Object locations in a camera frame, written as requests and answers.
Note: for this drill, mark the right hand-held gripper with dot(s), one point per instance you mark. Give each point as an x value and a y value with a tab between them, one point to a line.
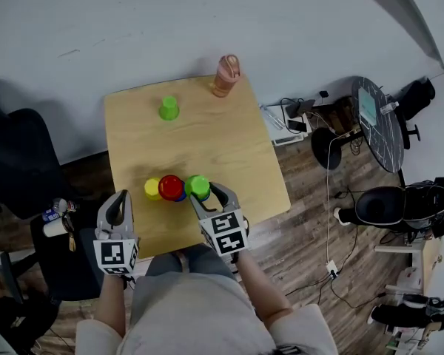
225	235

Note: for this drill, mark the blue packet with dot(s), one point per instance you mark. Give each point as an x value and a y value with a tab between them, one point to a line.
50	216

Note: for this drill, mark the clear plastic bottle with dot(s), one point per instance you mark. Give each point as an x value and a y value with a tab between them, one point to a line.
272	117
389	106

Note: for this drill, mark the wooden-top white desk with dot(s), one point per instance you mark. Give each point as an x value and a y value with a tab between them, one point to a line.
431	255

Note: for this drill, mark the green paper cup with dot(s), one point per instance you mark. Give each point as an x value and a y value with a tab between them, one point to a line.
197	185
169	108

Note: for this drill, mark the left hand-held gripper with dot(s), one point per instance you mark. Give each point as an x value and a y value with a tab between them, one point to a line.
114	253

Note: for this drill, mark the person's left forearm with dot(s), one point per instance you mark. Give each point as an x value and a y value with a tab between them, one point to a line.
111	305

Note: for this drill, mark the person's beige shirt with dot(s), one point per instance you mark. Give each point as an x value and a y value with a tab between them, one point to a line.
196	316

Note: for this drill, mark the small black bag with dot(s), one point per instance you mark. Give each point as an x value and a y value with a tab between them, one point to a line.
299	107

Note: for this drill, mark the round black marble table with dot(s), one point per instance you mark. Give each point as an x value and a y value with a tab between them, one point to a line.
383	142

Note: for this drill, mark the person's grey trousers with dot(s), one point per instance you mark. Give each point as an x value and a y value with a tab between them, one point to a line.
203	261

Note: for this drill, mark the black grey-rimmed chair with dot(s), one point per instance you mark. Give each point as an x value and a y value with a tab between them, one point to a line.
381	205

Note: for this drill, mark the blue paper cup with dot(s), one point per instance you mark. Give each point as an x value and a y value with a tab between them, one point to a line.
180	198
204	197

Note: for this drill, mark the black wall charger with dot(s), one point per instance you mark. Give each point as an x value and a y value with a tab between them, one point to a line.
323	94

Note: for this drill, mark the yellow paper cup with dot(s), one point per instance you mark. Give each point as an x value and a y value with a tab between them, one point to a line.
151	189

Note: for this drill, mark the metal drink can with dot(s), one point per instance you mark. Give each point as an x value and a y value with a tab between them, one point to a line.
64	205

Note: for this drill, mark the person's right forearm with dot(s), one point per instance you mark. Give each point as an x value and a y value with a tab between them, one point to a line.
262	287

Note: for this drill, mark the teal book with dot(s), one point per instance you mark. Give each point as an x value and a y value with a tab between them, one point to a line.
368	105

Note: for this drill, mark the white toaster oven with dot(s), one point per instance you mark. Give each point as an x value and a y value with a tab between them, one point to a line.
286	139

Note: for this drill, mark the white power strip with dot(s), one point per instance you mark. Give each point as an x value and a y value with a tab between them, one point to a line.
332	266

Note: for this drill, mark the black smartphone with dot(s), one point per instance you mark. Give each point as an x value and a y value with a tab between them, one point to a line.
297	125

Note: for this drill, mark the pink water bottle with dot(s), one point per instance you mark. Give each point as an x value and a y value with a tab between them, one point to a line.
226	75

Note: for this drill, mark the red paper cup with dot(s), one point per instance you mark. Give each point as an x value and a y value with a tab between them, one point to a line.
171	187

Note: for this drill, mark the black backpack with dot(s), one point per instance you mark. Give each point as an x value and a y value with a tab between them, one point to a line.
15	320

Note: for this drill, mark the white cylinder container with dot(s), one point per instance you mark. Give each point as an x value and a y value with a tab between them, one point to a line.
54	229

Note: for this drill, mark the black office chair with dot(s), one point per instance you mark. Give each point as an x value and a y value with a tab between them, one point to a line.
418	92
18	161

